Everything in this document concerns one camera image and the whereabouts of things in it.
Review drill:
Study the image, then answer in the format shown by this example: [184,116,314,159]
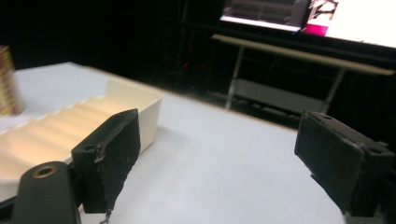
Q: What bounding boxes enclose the metal frame side table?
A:
[211,34,396,115]

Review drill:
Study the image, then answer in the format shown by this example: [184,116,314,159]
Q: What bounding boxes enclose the stacked wooden blocks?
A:
[0,45,22,116]

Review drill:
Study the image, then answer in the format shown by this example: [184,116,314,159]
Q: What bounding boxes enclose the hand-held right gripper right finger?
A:
[294,109,396,217]

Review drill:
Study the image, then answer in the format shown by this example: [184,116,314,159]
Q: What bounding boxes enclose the cream plastic divided tray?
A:
[0,77,164,203]

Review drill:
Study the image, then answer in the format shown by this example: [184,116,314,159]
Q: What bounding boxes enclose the bright white monitor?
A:
[303,0,396,49]

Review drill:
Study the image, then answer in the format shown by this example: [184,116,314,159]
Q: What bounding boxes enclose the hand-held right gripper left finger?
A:
[71,108,142,215]

